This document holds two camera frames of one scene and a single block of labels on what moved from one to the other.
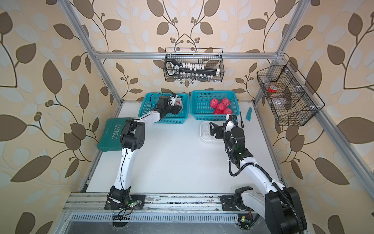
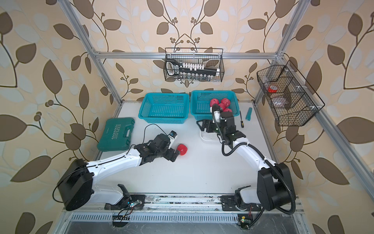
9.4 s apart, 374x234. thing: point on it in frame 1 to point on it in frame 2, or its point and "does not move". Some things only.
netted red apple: x=178 y=102 to x=182 y=149
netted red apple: x=226 y=102 does not move
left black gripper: x=176 y=109 to x=170 y=156
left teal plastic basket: x=149 y=101 does not move
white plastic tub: x=205 y=131 does not move
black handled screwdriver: x=241 y=121 does not move
